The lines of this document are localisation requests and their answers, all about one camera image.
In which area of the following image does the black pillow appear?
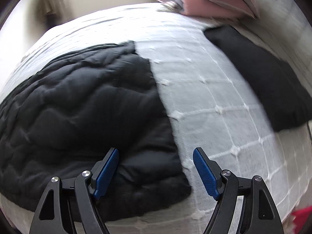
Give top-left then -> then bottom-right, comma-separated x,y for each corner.
203,26 -> 312,132

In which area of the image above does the grey quilted headboard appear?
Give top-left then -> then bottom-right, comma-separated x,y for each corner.
244,0 -> 312,90

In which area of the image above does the red thing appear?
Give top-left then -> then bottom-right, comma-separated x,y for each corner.
290,206 -> 312,234

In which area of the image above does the white quilted bed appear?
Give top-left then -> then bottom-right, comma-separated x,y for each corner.
0,2 -> 312,234

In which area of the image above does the black puffer jacket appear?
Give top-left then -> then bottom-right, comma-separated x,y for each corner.
0,40 -> 192,221

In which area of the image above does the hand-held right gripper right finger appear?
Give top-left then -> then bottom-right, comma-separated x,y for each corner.
192,147 -> 284,234

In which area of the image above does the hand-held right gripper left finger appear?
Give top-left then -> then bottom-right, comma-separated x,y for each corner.
29,148 -> 120,234

